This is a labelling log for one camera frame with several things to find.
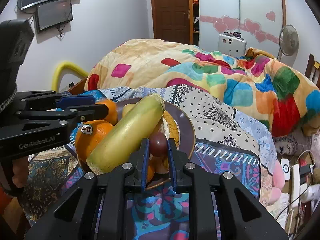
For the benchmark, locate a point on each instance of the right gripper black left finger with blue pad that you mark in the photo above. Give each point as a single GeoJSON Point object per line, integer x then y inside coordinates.
{"type": "Point", "coordinates": [94, 207]}

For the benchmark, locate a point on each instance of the white standing fan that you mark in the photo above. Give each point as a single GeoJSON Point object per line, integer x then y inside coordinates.
{"type": "Point", "coordinates": [288, 41]}

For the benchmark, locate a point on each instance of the pink plush toy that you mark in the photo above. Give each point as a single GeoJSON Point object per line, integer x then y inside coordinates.
{"type": "Point", "coordinates": [271, 185]}

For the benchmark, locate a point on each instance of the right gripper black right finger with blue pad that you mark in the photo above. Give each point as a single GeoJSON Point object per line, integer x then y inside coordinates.
{"type": "Point", "coordinates": [220, 205]}

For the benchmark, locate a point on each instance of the yellow banana piece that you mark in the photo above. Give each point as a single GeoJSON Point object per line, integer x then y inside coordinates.
{"type": "Point", "coordinates": [127, 108]}

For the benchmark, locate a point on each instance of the brown wooden chair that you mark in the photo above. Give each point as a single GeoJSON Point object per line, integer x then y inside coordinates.
{"type": "Point", "coordinates": [312, 70]}

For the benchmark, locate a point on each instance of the colourful patchwork blanket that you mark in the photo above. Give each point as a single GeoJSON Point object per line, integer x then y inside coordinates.
{"type": "Point", "coordinates": [257, 84]}

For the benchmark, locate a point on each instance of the purple round plate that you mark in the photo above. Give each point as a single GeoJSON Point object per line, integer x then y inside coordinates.
{"type": "Point", "coordinates": [187, 141]}

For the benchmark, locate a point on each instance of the dark purple passion fruit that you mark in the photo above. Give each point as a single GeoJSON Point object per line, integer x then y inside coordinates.
{"type": "Point", "coordinates": [158, 145]}

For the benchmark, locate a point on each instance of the white metal box device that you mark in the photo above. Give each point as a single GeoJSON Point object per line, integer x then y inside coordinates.
{"type": "Point", "coordinates": [231, 44]}

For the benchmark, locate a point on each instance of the golden brown bread slice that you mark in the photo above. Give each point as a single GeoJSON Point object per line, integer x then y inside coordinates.
{"type": "Point", "coordinates": [170, 128]}

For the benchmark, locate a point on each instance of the white round button device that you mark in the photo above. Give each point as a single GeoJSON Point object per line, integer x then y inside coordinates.
{"type": "Point", "coordinates": [285, 165]}

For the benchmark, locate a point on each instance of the white power strip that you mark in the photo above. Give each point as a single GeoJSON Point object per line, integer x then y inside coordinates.
{"type": "Point", "coordinates": [295, 186]}

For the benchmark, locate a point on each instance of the large orange with sticker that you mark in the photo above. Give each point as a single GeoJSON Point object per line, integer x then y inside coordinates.
{"type": "Point", "coordinates": [89, 135]}

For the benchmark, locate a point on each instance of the small wall monitor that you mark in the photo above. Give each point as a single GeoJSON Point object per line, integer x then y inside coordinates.
{"type": "Point", "coordinates": [52, 14]}

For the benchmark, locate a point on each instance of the yellow foam bed rail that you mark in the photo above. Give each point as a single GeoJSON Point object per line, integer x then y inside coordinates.
{"type": "Point", "coordinates": [66, 67]}

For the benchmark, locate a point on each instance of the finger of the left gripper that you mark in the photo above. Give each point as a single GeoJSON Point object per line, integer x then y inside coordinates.
{"type": "Point", "coordinates": [74, 100]}
{"type": "Point", "coordinates": [85, 113]}

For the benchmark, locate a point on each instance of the small orange mandarin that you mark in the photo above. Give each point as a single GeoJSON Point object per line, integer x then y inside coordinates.
{"type": "Point", "coordinates": [112, 116]}

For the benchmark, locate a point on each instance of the white wardrobe with pink hearts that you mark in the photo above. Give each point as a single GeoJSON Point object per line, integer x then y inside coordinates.
{"type": "Point", "coordinates": [258, 21]}

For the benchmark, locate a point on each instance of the brown wooden door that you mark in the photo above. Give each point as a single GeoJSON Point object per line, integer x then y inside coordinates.
{"type": "Point", "coordinates": [172, 20]}

